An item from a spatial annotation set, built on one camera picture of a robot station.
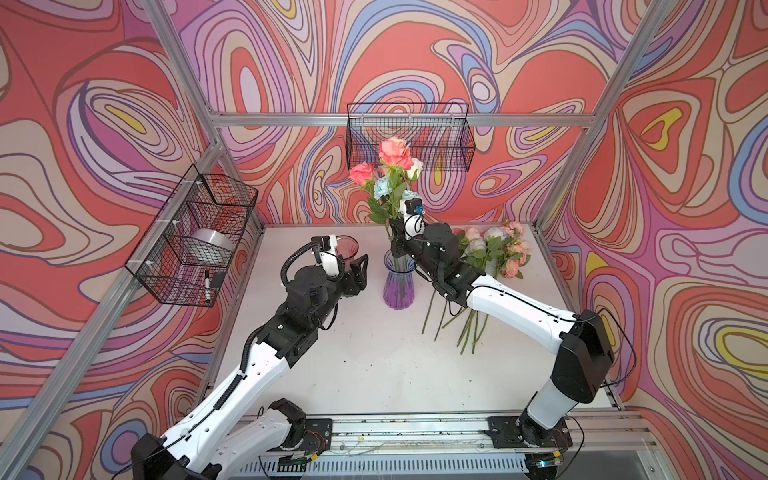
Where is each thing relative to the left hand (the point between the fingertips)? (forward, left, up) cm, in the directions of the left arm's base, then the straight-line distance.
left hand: (359, 255), depth 70 cm
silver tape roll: (+2, +36, +2) cm, 36 cm away
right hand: (+10, -8, 0) cm, 13 cm away
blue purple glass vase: (+9, -11, -26) cm, 30 cm away
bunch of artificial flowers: (+23, -47, -26) cm, 58 cm away
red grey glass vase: (+14, +6, -13) cm, 20 cm away
